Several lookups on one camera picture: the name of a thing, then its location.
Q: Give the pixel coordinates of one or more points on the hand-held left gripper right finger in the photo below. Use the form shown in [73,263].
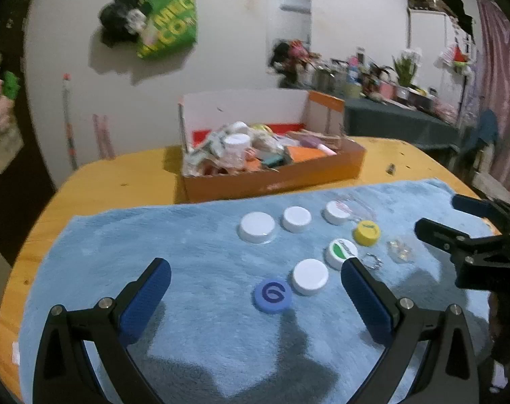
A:
[364,298]

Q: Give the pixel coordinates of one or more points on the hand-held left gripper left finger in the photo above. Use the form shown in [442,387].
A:
[147,298]

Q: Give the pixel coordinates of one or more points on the pink curtain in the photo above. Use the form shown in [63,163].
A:
[503,71]

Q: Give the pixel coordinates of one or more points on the white plush toy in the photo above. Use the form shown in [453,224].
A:
[136,20]

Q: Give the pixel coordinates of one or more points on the teal plastic item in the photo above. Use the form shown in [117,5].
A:
[272,161]

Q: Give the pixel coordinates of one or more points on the orange cardboard packet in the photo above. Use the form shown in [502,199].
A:
[305,153]

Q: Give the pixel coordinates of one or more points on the large white bottle cap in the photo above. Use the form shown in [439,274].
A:
[258,225]

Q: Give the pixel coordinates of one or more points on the green shopping bag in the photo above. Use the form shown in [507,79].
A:
[170,25]

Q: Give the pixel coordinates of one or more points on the pink hanger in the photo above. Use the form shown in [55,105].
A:
[99,134]

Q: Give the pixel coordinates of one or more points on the silver rhinestone brooch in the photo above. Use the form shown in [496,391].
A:
[368,259]

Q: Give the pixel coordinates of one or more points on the small clear plastic piece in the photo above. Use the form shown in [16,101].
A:
[400,252]

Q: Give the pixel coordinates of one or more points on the blue bottle cap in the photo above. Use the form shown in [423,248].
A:
[273,295]

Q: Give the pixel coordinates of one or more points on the orange and white stick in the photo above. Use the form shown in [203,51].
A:
[67,109]

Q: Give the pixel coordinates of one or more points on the light blue towel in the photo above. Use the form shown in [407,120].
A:
[154,235]

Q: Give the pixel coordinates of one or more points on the roll of tape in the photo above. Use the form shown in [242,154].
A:
[352,90]

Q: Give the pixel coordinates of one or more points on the blue cloth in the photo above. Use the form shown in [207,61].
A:
[486,128]

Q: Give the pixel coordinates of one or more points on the red paper sheet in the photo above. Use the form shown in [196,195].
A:
[280,126]

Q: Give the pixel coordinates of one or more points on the green and white bottle cap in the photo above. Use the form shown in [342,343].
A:
[339,252]

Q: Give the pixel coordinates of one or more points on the pink bunny plush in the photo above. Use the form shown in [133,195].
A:
[295,50]

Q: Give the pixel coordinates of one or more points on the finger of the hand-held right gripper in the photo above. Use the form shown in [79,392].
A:
[436,233]
[469,207]

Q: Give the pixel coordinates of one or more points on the white cabinet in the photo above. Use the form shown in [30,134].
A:
[429,33]

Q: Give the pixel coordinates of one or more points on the yellow bottle cap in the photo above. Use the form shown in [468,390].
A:
[366,232]

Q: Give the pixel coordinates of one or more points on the black plastic bag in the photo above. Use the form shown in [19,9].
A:
[114,21]

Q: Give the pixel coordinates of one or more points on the dark green tablecloth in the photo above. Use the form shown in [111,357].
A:
[389,122]

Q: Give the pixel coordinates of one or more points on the metal pot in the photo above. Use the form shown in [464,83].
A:
[322,79]

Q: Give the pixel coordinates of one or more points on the watermelon decoration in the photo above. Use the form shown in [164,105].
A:
[459,57]

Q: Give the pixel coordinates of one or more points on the potted snake plant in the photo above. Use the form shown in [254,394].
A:
[405,69]

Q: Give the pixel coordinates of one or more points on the clear plastic jar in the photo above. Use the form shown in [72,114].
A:
[236,151]

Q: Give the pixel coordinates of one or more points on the orange and white cardboard box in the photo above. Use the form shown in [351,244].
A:
[238,183]

